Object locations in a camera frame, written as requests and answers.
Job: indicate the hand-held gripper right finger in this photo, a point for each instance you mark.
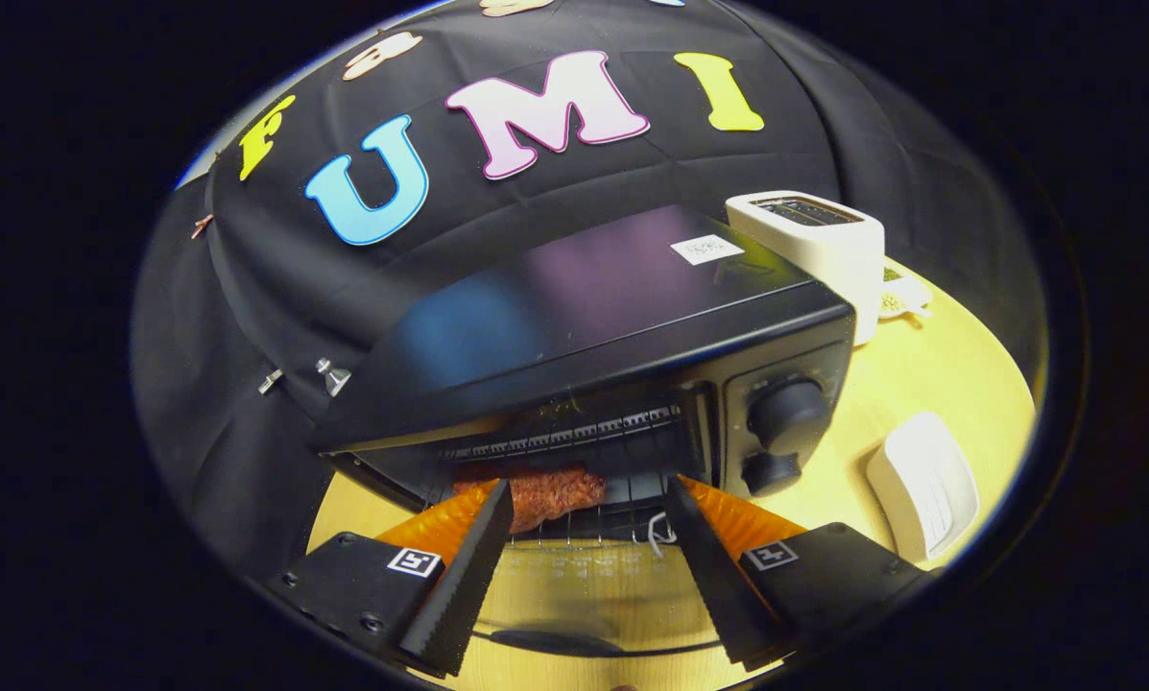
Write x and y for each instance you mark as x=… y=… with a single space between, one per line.
x=713 y=576

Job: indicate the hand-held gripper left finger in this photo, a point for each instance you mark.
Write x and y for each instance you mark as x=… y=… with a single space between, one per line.
x=464 y=585

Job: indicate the brown fried meat piece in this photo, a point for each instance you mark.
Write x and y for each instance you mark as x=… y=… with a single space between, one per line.
x=555 y=494

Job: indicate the black toaster oven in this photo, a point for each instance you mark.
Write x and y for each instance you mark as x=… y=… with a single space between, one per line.
x=584 y=297

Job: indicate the white toaster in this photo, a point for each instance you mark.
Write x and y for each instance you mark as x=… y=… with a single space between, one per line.
x=824 y=254

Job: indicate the white rectangular tray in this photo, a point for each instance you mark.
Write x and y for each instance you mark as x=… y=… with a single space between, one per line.
x=924 y=485

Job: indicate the white cloth clip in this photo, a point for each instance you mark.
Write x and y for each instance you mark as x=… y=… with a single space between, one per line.
x=270 y=382

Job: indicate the white divided snack dish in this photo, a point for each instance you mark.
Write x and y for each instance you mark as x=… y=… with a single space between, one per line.
x=905 y=296

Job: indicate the black backdrop cloth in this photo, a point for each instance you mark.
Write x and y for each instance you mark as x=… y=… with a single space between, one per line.
x=276 y=288

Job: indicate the red cloth clip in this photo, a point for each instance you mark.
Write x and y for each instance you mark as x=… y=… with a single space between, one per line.
x=202 y=226

